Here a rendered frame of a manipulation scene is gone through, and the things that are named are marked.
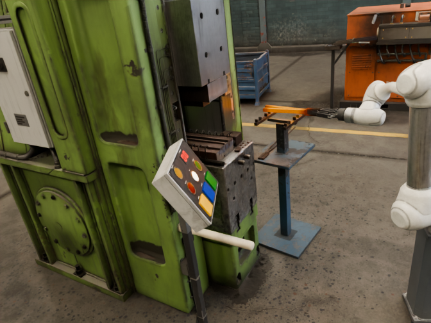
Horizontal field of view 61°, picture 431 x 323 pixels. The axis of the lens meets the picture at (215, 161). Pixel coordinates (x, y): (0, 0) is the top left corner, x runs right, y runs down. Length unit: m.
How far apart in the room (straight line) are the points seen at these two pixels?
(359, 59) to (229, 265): 3.75
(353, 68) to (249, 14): 5.20
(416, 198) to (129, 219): 1.55
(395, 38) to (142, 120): 3.95
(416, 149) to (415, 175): 0.12
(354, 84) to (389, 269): 3.29
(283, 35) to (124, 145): 8.27
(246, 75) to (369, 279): 3.98
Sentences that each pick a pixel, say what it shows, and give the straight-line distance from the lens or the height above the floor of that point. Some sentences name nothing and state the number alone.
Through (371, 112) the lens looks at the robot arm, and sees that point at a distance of 2.19.
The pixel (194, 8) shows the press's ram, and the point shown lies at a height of 1.72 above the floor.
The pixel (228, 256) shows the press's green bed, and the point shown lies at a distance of 2.36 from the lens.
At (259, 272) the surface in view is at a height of 0.00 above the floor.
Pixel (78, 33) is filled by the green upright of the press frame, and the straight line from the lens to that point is 1.96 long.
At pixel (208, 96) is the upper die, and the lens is 1.89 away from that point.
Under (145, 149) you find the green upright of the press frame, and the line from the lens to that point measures 1.83.
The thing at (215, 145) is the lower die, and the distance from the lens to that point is 2.07.
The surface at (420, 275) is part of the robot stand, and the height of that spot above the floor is 0.31.
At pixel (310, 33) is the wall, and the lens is 9.72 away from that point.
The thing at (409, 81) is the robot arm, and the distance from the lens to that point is 1.65.
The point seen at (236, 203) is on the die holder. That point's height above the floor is 0.63.
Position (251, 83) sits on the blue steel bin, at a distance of 5.86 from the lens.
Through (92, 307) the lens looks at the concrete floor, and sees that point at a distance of 2.71.
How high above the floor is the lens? 1.81
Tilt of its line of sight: 26 degrees down
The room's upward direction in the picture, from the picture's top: 7 degrees counter-clockwise
